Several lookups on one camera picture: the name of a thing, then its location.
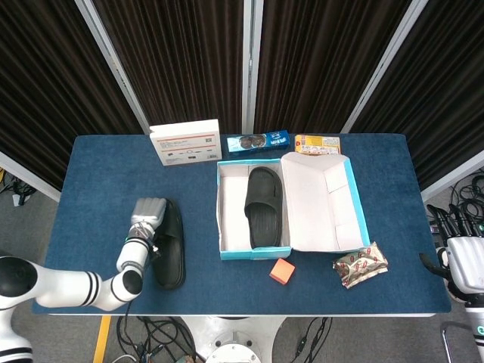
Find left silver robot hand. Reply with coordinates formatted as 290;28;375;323
129;196;168;230

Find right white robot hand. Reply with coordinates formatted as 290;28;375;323
418;203;484;303

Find black rubber slipper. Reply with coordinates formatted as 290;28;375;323
150;198;187;290
244;166;284;249

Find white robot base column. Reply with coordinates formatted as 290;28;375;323
177;315;287;363

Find white product box orange print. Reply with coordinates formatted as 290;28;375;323
149;119;223;167

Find blue cookie packet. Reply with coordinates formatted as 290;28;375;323
225;130;291;154

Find light blue cardboard shoe box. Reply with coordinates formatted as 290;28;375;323
215;151;371;262

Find yellow snack packet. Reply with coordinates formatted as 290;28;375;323
293;134;341;157

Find blue velvet tablecloth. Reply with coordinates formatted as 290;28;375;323
32;132;453;315

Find silver snack bag red print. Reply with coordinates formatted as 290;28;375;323
331;241;389;290

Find yellow floor tape strip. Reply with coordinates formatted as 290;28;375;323
92;315;113;363

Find orange yellow foam cube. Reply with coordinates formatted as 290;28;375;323
268;258;296;284

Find dark pleated curtain panel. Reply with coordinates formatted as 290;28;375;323
0;0;144;190
351;0;484;190
92;0;247;135
253;0;413;135

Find black floor cable bundle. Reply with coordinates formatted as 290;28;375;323
427;169;484;235
115;315;200;363
290;316;334;360
0;168;37;208

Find grey metal tube frame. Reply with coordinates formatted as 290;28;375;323
440;321;470;363

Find grey screen bottom rail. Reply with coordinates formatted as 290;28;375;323
419;150;484;203
0;150;61;203

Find grey metal screen post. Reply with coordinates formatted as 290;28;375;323
74;0;151;135
340;0;430;133
243;0;265;135

